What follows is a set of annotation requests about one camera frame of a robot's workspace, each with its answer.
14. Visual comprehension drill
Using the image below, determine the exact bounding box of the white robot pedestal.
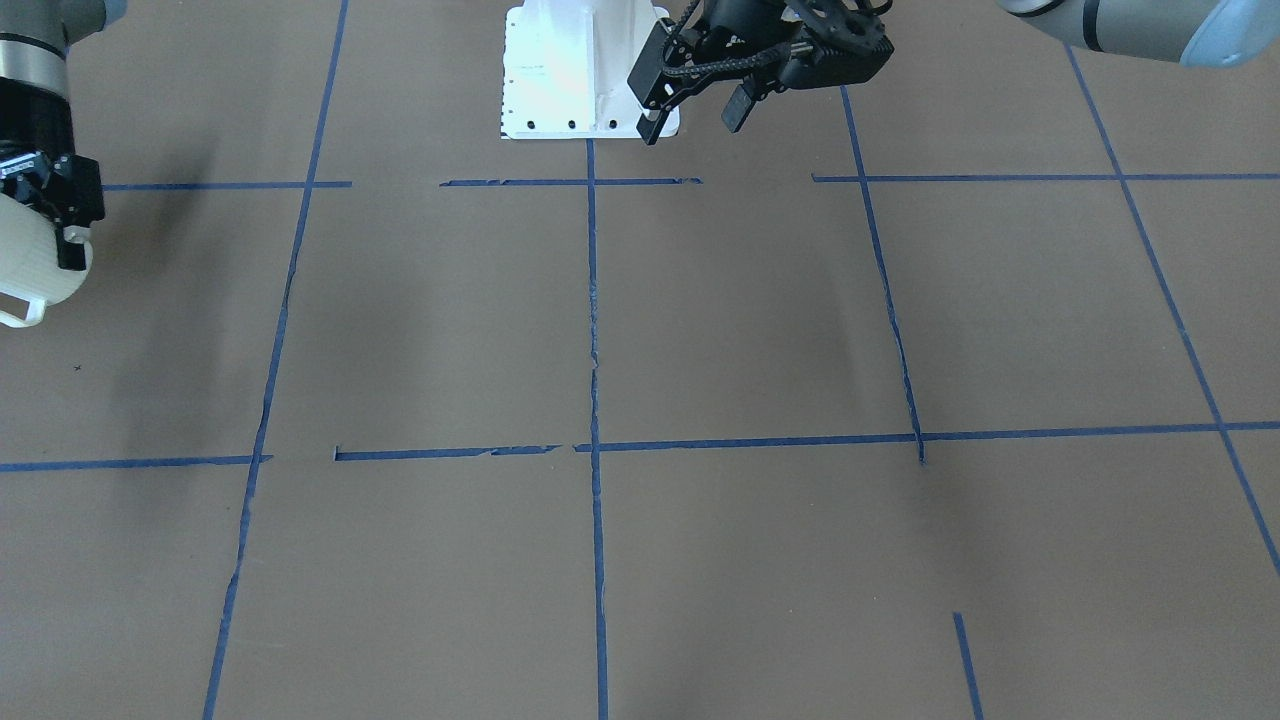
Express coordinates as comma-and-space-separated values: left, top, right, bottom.
500, 1, 669, 141

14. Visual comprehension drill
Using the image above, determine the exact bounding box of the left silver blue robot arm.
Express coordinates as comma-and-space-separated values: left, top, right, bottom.
627, 1, 1279, 145

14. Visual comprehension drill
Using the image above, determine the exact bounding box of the white ribbed plastic mug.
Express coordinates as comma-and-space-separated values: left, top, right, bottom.
1, 193, 93, 328

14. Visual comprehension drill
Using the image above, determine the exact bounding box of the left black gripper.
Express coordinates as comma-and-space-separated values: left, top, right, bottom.
628, 1, 801, 146

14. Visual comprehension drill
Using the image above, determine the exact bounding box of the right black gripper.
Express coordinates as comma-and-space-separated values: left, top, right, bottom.
1, 79, 105, 272

